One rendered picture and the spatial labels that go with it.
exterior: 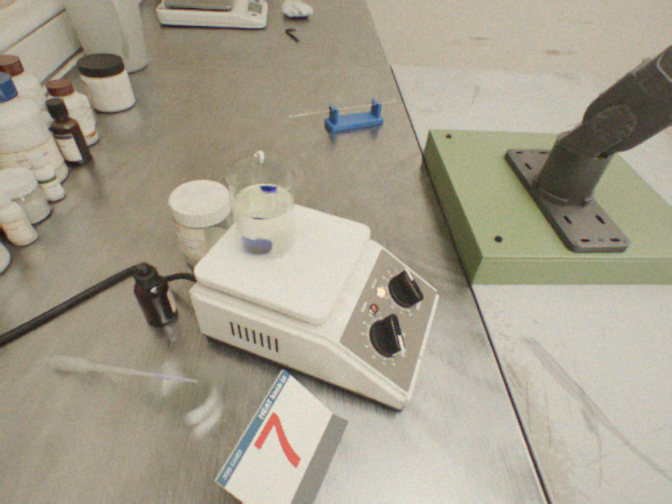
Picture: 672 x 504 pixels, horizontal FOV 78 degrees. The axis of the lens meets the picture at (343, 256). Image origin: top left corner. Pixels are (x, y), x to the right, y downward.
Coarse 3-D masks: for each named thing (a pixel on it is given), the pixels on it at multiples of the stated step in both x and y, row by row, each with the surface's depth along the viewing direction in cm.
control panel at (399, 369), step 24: (384, 264) 39; (384, 288) 38; (360, 312) 35; (384, 312) 36; (408, 312) 38; (360, 336) 34; (408, 336) 36; (384, 360) 34; (408, 360) 35; (408, 384) 34
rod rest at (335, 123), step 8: (376, 104) 71; (336, 112) 67; (368, 112) 73; (376, 112) 71; (328, 120) 70; (336, 120) 68; (344, 120) 70; (352, 120) 70; (360, 120) 71; (368, 120) 71; (376, 120) 71; (328, 128) 70; (336, 128) 69; (344, 128) 69; (352, 128) 70
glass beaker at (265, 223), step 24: (240, 168) 33; (264, 168) 34; (288, 168) 33; (240, 192) 30; (288, 192) 31; (240, 216) 32; (264, 216) 31; (288, 216) 33; (240, 240) 34; (264, 240) 33; (288, 240) 35
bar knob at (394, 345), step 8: (384, 320) 35; (392, 320) 34; (376, 328) 34; (384, 328) 34; (392, 328) 34; (400, 328) 34; (376, 336) 34; (384, 336) 34; (392, 336) 34; (400, 336) 33; (376, 344) 34; (384, 344) 34; (392, 344) 33; (400, 344) 33; (384, 352) 34; (392, 352) 33; (400, 352) 33
